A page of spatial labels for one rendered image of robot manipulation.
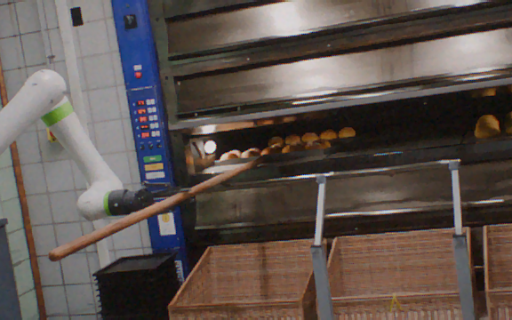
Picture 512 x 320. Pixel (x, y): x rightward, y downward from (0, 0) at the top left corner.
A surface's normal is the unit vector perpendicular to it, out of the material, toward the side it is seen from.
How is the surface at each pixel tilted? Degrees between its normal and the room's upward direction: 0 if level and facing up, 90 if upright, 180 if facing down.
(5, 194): 90
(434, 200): 70
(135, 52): 90
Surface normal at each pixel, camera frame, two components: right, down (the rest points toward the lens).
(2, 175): 0.94, -0.11
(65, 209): -0.31, 0.13
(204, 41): -0.34, -0.22
